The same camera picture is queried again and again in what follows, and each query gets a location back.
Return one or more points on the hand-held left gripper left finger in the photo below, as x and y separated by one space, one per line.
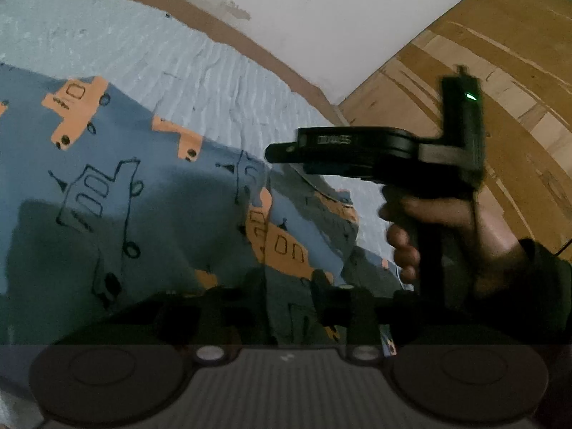
255 292

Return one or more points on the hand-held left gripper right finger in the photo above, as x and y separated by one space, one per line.
320 292

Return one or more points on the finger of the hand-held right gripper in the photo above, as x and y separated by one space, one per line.
281 153

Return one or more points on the blue pants with orange trucks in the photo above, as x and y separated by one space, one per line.
147 214

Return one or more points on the person's right forearm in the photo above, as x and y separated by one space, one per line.
545 277

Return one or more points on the person's right hand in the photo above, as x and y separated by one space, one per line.
487 250

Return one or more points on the light blue blanket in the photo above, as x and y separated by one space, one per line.
214 76

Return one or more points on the brown bed base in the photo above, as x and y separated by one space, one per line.
250 38

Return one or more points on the wooden wardrobe panel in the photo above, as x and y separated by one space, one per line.
514 53

